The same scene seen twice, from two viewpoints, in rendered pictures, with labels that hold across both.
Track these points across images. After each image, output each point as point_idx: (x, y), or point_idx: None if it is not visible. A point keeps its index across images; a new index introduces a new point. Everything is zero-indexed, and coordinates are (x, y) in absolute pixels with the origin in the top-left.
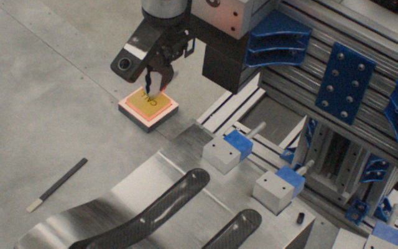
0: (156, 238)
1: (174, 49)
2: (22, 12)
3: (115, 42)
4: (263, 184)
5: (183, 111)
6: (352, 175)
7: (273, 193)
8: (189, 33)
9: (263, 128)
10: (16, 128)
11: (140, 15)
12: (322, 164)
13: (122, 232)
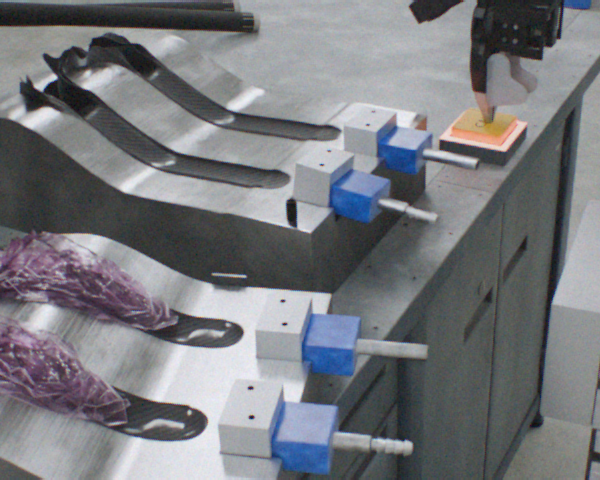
0: (206, 128)
1: (495, 15)
2: (570, 42)
3: None
4: (318, 150)
5: (509, 170)
6: None
7: (304, 156)
8: (532, 11)
9: (468, 166)
10: (374, 79)
11: None
12: None
13: (200, 103)
